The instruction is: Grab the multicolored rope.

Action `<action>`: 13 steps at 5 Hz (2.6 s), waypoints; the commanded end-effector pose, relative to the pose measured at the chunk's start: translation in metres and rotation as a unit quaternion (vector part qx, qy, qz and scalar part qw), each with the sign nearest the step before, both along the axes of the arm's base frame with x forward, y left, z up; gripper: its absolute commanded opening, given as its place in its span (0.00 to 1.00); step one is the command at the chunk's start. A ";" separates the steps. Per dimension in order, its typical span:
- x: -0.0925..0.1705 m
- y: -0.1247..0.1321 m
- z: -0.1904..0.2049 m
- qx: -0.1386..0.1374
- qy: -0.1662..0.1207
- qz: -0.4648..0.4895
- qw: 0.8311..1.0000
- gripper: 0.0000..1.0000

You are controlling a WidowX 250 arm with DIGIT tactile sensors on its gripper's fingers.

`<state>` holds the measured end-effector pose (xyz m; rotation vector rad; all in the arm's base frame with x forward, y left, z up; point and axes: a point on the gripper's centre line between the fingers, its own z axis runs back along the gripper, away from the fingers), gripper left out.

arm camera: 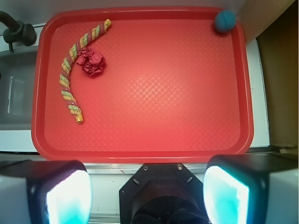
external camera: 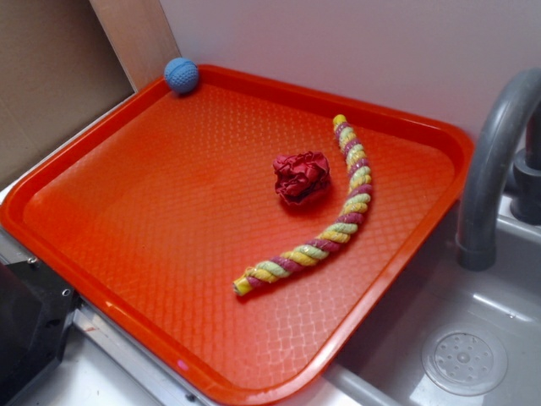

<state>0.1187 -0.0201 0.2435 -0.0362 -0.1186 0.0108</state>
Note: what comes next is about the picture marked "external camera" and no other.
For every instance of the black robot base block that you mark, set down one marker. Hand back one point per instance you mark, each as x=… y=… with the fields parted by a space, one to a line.
x=37 y=311

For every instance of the crumpled red paper ball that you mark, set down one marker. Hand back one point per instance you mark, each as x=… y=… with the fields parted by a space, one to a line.
x=301 y=178

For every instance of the orange plastic tray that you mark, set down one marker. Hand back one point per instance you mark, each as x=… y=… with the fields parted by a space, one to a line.
x=153 y=213

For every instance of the blue dimpled rubber ball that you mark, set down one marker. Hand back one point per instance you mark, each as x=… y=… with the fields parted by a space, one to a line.
x=181 y=75

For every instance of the light wooden board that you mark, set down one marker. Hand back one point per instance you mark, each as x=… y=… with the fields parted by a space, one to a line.
x=140 y=36

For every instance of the grey toy sink basin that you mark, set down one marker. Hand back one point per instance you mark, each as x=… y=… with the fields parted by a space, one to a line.
x=443 y=335

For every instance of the brown cardboard panel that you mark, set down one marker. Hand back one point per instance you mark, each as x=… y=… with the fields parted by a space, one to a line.
x=58 y=74

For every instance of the grey curved faucet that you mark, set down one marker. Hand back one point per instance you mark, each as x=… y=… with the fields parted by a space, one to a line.
x=508 y=148

